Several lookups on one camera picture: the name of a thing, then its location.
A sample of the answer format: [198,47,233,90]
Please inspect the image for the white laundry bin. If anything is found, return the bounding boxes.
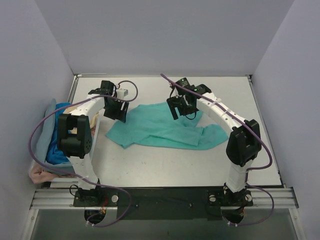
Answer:
[29,112,102,186]

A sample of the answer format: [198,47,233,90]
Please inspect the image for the pink t shirt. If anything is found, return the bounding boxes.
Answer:
[28,163,78,185]

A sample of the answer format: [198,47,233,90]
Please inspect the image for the teal t shirt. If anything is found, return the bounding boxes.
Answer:
[105,102,228,150]

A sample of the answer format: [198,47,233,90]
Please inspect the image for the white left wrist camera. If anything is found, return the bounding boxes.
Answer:
[113,85,129,100]

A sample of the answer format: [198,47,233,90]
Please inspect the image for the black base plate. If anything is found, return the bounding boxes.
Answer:
[73,186,253,223]

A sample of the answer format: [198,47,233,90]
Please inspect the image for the light blue t shirt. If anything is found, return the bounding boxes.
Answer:
[34,114,75,173]

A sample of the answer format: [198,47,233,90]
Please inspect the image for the aluminium frame rail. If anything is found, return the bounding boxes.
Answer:
[30,188,299,210]

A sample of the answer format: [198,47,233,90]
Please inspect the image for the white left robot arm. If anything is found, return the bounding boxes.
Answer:
[57,80,129,206]

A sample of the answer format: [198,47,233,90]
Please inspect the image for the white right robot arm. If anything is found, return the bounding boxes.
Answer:
[166,77,262,205]

